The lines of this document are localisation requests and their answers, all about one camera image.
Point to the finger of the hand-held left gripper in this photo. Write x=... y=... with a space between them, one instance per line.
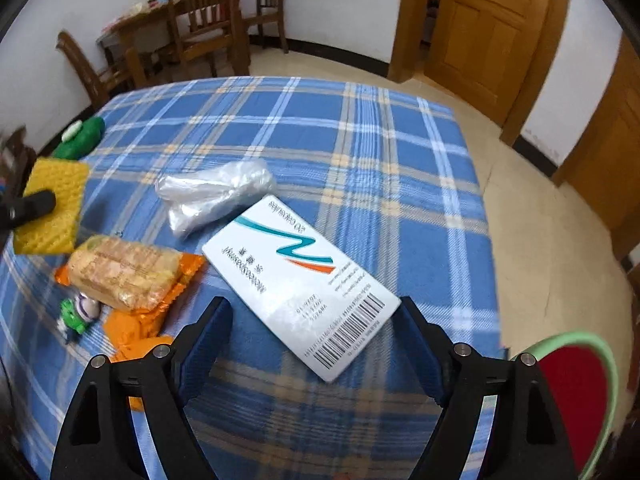
x=30 y=205
x=15 y=155

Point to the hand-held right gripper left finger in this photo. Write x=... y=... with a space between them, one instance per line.
x=202 y=355

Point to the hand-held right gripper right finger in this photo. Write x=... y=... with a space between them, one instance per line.
x=425 y=355

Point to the small yellow sponge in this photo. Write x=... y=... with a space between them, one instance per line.
x=55 y=185

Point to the white box with barcode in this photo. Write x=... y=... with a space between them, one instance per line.
x=280 y=270

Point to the red bin with green rim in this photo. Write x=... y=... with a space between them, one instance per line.
x=575 y=400

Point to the green toy with white cap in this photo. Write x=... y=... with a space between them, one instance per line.
x=85 y=137

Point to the orange plastic bag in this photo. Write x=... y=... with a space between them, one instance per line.
x=132 y=332

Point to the wooden slat-back chair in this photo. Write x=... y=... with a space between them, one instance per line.
x=95 y=75
x=205 y=15
x=270 y=5

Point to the biscuit pack in orange wrapper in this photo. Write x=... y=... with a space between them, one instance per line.
x=125 y=272

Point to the small green toy figure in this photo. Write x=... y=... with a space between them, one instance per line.
x=75 y=315

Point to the clear plastic bag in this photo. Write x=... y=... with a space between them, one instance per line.
x=210 y=195

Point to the pink packet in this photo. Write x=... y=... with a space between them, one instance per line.
x=112 y=22

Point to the wooden dining table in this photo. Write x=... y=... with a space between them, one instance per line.
x=140 y=30

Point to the white bottle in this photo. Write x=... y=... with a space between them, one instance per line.
x=137 y=7

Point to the blue plaid tablecloth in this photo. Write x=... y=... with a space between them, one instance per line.
x=350 y=160

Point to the closed wooden door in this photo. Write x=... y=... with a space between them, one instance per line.
x=615 y=170

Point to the open wooden door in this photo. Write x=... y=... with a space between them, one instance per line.
x=490 y=35

